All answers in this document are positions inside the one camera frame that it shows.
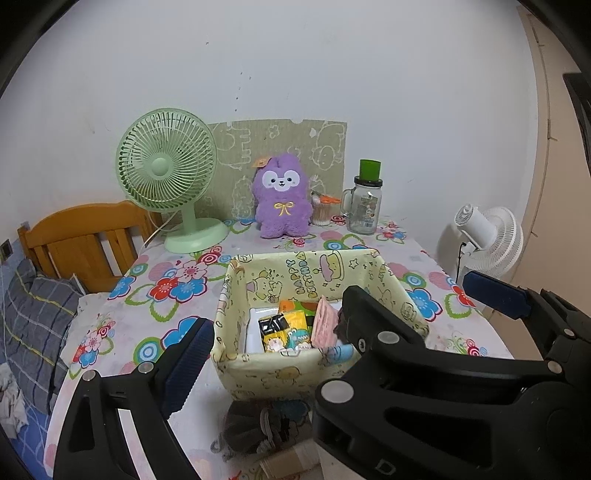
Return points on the purple plush toy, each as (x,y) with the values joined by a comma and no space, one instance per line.
(281,217)

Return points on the blue bed sheet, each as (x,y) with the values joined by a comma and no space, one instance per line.
(32,438)

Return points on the pink packet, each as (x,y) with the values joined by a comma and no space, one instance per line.
(325,323)

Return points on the green desk fan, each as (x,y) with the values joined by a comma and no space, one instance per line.
(159,168)

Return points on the black wall socket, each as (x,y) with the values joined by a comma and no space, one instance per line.
(6,249)

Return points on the cotton swab container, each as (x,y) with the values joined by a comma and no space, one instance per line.
(322,215)

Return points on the grey plaid pillow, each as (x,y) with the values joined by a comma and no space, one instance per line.
(37,323)

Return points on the white blanket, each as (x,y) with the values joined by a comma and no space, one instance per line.
(90,307)

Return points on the crumpled white cloth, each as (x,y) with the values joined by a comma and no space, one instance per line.
(9,401)

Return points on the yellow cartoon storage box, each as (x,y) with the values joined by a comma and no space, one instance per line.
(272,374)

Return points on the green tissue packet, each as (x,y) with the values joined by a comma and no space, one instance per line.
(295,321)

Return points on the beige door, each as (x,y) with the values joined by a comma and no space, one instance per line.
(554,207)

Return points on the wooden bed headboard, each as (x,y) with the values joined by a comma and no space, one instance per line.
(74,226)

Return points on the white standing fan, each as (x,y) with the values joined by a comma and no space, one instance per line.
(498,244)

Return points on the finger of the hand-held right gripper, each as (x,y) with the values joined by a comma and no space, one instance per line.
(494,290)
(369,318)

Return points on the grey sock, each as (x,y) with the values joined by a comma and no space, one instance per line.
(244,424)

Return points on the green cartoon printed board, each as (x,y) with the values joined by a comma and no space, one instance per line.
(295,138)

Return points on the orange scissors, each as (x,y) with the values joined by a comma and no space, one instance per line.
(330,198)

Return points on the glass jar mug green lid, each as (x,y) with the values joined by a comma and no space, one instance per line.
(364,212)

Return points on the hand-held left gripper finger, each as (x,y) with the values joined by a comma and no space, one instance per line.
(189,364)

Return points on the floral tablecloth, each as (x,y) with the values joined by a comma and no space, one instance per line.
(175,295)

